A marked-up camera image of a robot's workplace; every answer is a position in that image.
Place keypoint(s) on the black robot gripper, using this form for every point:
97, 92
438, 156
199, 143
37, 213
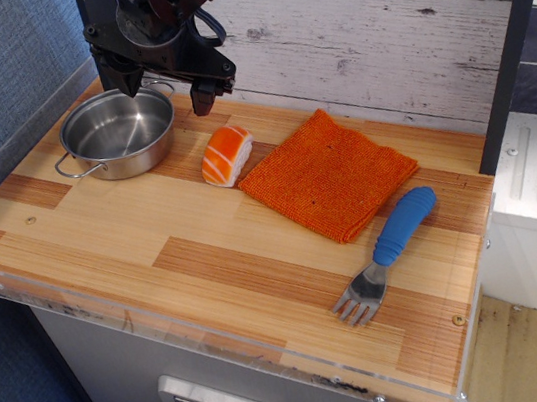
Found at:
174, 38

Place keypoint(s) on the blue handled metal fork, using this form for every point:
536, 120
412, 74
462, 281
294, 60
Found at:
364, 295

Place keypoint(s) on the stainless steel pot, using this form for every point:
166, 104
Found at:
113, 136

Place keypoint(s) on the salmon sushi toy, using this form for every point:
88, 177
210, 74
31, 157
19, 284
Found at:
225, 155

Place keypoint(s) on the orange knitted cloth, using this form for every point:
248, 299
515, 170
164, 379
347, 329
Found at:
328, 178

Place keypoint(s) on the clear acrylic table edge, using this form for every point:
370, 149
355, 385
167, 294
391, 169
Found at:
276, 314

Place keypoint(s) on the black right frame post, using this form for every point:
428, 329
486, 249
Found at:
513, 45

